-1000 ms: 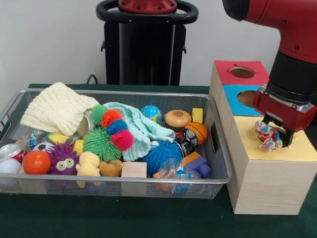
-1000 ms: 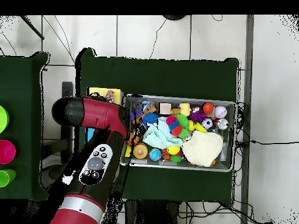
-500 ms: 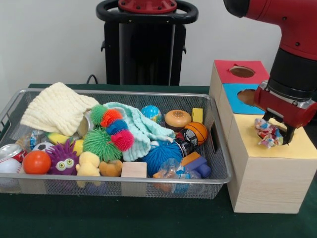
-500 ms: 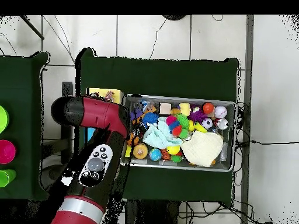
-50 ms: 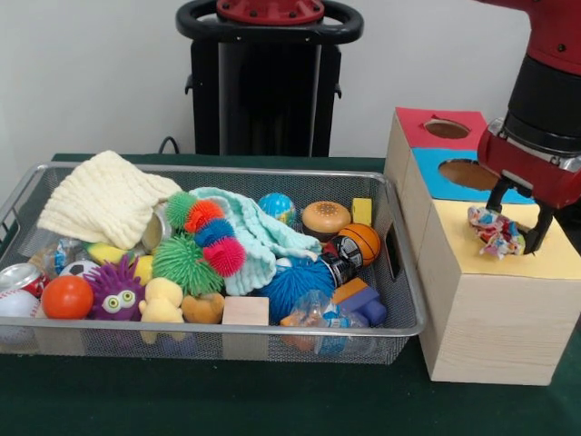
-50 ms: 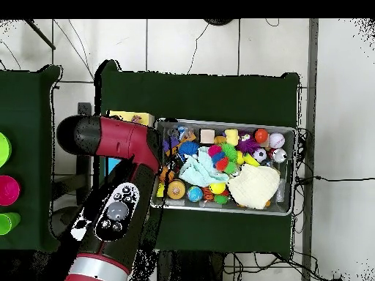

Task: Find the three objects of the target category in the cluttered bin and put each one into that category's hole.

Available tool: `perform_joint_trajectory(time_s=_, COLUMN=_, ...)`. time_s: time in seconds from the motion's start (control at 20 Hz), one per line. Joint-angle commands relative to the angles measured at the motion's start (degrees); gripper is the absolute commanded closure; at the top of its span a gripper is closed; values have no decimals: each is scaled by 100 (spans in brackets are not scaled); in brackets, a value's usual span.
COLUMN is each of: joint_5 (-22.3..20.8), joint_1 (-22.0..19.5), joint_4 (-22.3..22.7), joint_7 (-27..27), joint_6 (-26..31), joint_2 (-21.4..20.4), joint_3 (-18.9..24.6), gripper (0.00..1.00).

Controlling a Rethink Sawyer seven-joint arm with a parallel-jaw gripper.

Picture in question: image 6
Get black round fixture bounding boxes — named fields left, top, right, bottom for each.
left=204, top=18, right=234, bottom=26

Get blue spiky rubber ball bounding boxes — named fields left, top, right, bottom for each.
left=177, top=140, right=201, bottom=157

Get pink plastic cup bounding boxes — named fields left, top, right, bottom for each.
left=0, top=174, right=21, bottom=206

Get green spiky rubber ball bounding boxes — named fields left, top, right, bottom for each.
left=221, top=143, right=239, bottom=175

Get light blue fluffy cloth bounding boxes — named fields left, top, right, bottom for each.
left=179, top=146, right=230, bottom=188

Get toy hamburger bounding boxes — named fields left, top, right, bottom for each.
left=166, top=179, right=186, bottom=201

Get black power cable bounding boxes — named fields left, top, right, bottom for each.
left=294, top=174, right=375, bottom=184

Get black upright panel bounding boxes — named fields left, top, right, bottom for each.
left=76, top=102, right=92, bottom=206

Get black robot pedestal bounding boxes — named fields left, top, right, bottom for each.
left=156, top=250, right=227, bottom=281

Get white baseball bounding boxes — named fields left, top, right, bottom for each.
left=268, top=132, right=286, bottom=149

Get orange smooth ball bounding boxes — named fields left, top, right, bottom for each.
left=253, top=128, right=270, bottom=144

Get lime green plastic cup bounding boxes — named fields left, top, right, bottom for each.
left=0, top=132, right=12, bottom=168
left=0, top=211, right=22, bottom=236

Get cream muslin cloth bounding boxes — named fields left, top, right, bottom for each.
left=226, top=163, right=281, bottom=210

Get wooden three-hole box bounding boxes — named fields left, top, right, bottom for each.
left=106, top=110, right=155, bottom=176

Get yellow plush duck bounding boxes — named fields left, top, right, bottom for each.
left=224, top=128, right=240, bottom=146

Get purple spiky monster toy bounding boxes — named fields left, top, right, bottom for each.
left=235, top=130, right=261, bottom=154

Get grey stand base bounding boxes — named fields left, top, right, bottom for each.
left=50, top=205, right=83, bottom=239

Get multicoloured spiky caterpillar toy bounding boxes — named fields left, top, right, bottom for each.
left=208, top=143, right=231, bottom=173

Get yellow smooth ball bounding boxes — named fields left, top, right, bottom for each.
left=208, top=181, right=226, bottom=195

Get black diagonal rod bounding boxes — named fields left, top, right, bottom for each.
left=24, top=18, right=56, bottom=50

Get silver mesh bin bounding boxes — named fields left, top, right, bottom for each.
left=150, top=117, right=298, bottom=217

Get dark green table cloth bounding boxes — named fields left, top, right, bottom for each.
left=0, top=64, right=67, bottom=253
left=92, top=59, right=300, bottom=260

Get orange toy basketball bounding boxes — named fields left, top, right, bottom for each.
left=159, top=166, right=176, bottom=184

